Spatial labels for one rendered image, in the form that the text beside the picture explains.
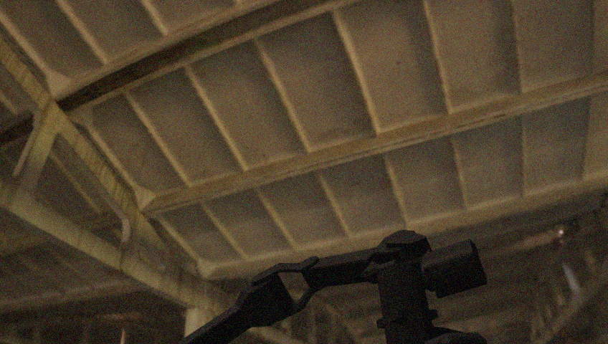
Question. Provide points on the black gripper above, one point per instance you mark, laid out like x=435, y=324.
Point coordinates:
x=410, y=322

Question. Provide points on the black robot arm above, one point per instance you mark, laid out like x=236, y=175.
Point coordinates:
x=403, y=265

